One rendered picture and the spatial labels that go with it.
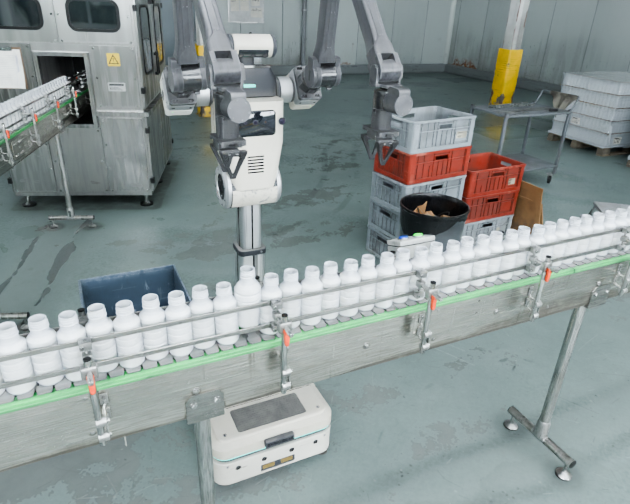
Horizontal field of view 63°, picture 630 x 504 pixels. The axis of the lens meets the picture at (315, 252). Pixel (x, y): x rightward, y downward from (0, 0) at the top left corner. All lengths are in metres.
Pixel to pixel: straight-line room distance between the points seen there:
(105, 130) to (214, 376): 3.76
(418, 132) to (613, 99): 4.96
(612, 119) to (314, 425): 6.80
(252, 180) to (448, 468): 1.50
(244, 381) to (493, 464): 1.46
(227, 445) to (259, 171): 1.06
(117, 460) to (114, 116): 3.11
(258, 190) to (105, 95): 3.14
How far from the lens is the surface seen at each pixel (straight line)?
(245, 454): 2.19
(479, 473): 2.51
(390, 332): 1.56
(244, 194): 1.84
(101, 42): 4.79
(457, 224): 3.35
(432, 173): 3.82
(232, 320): 1.31
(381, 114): 1.47
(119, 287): 1.88
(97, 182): 5.08
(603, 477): 2.73
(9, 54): 5.01
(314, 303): 1.38
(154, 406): 1.38
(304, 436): 2.28
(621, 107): 8.30
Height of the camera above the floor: 1.81
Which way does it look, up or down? 26 degrees down
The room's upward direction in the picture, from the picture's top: 3 degrees clockwise
